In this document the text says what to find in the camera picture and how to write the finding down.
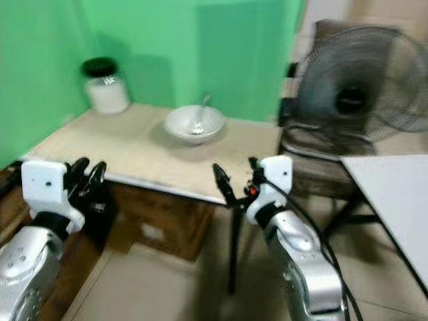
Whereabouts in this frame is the white table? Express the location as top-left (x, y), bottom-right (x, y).
top-left (340, 154), bottom-right (428, 296)

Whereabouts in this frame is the brown cardboard box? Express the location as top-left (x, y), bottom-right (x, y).
top-left (110, 184), bottom-right (205, 261)

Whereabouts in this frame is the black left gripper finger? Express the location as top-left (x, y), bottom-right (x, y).
top-left (86, 163), bottom-right (108, 201)
top-left (65, 158), bottom-right (90, 185)

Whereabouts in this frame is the glass jar with black lid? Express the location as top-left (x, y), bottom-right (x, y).
top-left (80, 58), bottom-right (130, 115)

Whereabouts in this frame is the black standing fan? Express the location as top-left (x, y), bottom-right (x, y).
top-left (280, 27), bottom-right (428, 145)

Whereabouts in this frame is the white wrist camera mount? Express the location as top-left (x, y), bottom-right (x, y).
top-left (21, 159), bottom-right (85, 235)
top-left (245, 155), bottom-right (294, 225)

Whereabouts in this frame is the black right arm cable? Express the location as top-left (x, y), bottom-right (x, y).
top-left (270, 179), bottom-right (366, 321)

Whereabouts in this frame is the green cloth backdrop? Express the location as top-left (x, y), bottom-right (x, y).
top-left (0, 0), bottom-right (306, 170)

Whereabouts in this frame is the white ceramic bowl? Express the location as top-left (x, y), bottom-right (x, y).
top-left (164, 104), bottom-right (226, 145)

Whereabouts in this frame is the black metal table leg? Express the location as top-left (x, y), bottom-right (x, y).
top-left (227, 203), bottom-right (244, 296)

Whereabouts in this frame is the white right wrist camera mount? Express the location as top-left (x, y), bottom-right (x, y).
top-left (245, 155), bottom-right (294, 225)

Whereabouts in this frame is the metal spoon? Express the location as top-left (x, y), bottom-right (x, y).
top-left (191, 94), bottom-right (213, 136)

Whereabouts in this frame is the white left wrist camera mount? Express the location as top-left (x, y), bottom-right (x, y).
top-left (21, 159), bottom-right (85, 235)

